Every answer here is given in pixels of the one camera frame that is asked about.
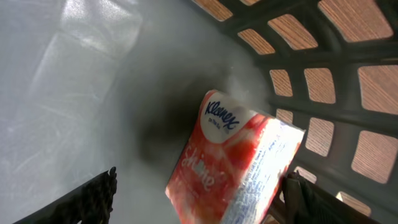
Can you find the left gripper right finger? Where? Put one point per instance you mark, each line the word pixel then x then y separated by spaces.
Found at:
pixel 306 203

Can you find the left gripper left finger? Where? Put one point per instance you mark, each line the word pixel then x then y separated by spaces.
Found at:
pixel 92 202

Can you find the grey plastic mesh basket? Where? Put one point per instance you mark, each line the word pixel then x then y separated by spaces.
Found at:
pixel 91 85

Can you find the red Kleenex tissue pack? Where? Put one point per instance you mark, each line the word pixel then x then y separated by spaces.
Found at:
pixel 232 164

